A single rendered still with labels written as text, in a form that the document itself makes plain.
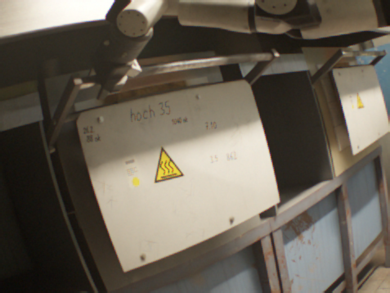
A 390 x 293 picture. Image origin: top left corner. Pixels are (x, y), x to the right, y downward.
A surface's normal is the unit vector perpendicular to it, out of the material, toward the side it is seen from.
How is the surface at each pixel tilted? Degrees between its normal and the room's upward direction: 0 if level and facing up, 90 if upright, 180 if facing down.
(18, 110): 90
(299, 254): 90
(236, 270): 90
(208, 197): 90
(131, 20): 123
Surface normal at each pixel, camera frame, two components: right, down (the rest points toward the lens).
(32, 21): 0.56, -0.34
